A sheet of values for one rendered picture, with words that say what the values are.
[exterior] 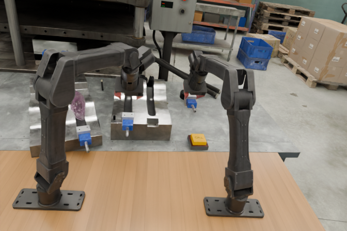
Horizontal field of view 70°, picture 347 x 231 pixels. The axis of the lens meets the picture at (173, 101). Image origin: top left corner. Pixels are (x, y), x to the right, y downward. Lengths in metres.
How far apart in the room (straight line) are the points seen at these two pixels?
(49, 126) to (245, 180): 0.59
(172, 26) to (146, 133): 0.93
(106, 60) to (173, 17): 1.11
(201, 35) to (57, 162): 4.18
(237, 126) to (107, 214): 0.49
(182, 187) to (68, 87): 0.54
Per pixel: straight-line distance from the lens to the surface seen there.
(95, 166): 1.01
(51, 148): 0.77
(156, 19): 1.79
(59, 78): 0.65
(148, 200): 0.91
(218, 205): 0.93
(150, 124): 1.12
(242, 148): 0.82
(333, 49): 4.54
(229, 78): 0.78
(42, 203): 0.90
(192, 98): 1.19
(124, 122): 1.04
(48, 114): 0.71
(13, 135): 1.22
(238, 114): 0.79
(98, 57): 0.73
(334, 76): 4.76
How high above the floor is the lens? 1.50
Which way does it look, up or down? 29 degrees down
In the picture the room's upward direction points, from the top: 9 degrees clockwise
